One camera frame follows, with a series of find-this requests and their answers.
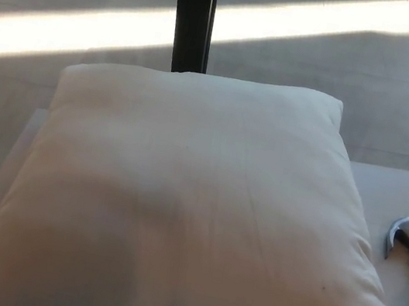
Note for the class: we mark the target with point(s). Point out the black vertical post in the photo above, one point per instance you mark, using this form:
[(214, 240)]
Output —
[(195, 18)]

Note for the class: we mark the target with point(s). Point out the white square pillow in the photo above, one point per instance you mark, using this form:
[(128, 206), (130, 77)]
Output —
[(186, 213)]

